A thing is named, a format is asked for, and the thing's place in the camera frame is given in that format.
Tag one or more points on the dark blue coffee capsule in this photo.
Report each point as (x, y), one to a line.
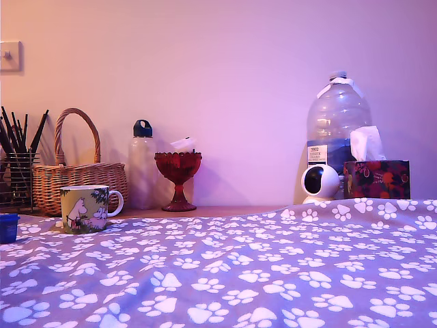
(8, 228)

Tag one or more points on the red glass goblet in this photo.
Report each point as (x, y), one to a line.
(178, 166)

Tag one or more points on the white packet in goblet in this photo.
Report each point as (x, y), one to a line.
(182, 144)

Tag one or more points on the clear bottle with dark cap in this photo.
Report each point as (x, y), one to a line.
(141, 170)

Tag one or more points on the paw print blanket cloth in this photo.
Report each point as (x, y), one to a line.
(218, 266)

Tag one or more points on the large clear water bottle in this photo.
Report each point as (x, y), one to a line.
(337, 112)

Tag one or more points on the cartoon print ceramic mug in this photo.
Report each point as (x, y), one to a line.
(84, 211)

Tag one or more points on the white tissue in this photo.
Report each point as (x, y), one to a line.
(366, 143)

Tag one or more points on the floral tissue box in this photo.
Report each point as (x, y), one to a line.
(375, 179)

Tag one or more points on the small white round camera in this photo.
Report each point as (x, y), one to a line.
(323, 181)

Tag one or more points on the wall switch plate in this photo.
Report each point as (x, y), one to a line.
(11, 55)

